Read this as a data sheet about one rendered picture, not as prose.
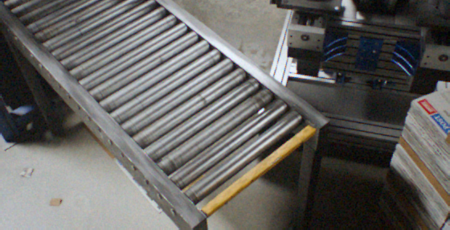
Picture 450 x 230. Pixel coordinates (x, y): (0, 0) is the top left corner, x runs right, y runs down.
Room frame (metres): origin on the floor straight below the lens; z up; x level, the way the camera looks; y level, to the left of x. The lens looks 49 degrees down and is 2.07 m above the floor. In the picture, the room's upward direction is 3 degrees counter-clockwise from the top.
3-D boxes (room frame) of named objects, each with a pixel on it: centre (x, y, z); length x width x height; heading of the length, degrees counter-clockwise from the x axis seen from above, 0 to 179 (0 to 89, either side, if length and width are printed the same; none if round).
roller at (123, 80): (1.30, 0.27, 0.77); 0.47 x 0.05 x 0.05; 129
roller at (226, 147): (0.95, -0.01, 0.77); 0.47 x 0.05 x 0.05; 129
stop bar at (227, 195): (0.83, -0.09, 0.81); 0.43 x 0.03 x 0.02; 129
